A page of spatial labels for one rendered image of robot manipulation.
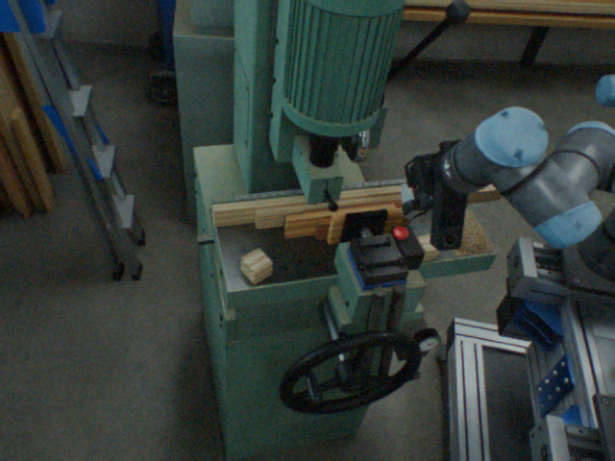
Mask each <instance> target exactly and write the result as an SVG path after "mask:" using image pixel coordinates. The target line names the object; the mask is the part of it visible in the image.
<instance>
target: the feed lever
mask: <svg viewBox="0 0 615 461"><path fill-rule="evenodd" d="M469 16H470V7H469V5H468V4H467V3H466V2H465V1H463V0H455V1H453V2H452V3H451V4H450V5H449V6H448V7H447V10H446V18H445V19H444V20H443V21H442V22H441V23H440V24H438V25H437V26H436V27H435V28H434V29H433V30H432V31H431V32H430V33H429V34H428V35H427V36H426V37H425V38H424V39H423V40H422V41H421V42H420V43H419V44H418V45H417V46H416V47H415V48H414V49H413V50H412V51H411V52H410V53H409V54H408V55H407V56H406V57H405V58H404V59H403V60H402V61H401V62H400V63H399V64H397V65H396V66H395V67H394V68H392V69H391V70H390V71H389V72H388V74H387V78H386V82H385V85H387V84H388V83H389V82H390V81H391V80H392V79H393V78H394V77H395V76H396V75H398V74H399V73H400V72H401V71H402V70H403V69H404V68H405V67H406V66H407V65H408V64H410V63H411V62H412V61H413V60H414V59H415V58H416V57H417V56H419V55H420V54H421V53H422V52H423V51H424V50H425V49H426V48H427V47H428V46H429V45H431V44H432V43H433V42H434V41H435V40H436V39H437V38H438V37H439V36H441V35H442V34H443V33H444V32H445V31H446V30H447V29H448V28H449V27H450V26H451V25H456V26H458V25H461V24H463V23H465V22H466V21H467V20H468V18H469ZM383 103H384V90H383V94H382V97H381V105H380V109H381V108H382V106H383Z"/></svg>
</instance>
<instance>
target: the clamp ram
mask: <svg viewBox="0 0 615 461"><path fill-rule="evenodd" d="M388 214H389V213H388V211H387V209H380V210H371V211H363V212H356V213H347V214H346V216H345V219H344V224H343V228H342V232H341V236H340V241H339V243H348V242H351V240H352V239H356V238H362V237H370V236H378V235H382V233H383V230H384V226H385V223H386V220H387V218H388Z"/></svg>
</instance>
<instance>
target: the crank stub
mask: <svg viewBox="0 0 615 461"><path fill-rule="evenodd" d="M305 377H306V386H307V395H308V398H309V401H310V402H311V403H312V404H313V405H318V404H321V403H322V400H323V394H322V390H321V388H320V385H319V383H318V381H317V378H316V376H315V374H314V372H313V371H309V372H307V373H305Z"/></svg>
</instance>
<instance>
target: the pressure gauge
mask: <svg viewBox="0 0 615 461"><path fill-rule="evenodd" d="M413 339H414V340H415V341H416V342H417V343H418V344H419V346H420V348H421V351H422V352H427V351H430V350H432V349H434V348H436V347H437V346H439V345H440V344H441V342H442V339H441V337H440V335H439V334H438V332H437V330H436V329H435V328H425V329H423V330H420V331H417V332H416V333H415V334H414V335H413ZM436 339H437V340H436ZM435 340H436V341H435ZM433 341H434V342H433ZM432 342H433V343H432ZM429 343H430V345H429Z"/></svg>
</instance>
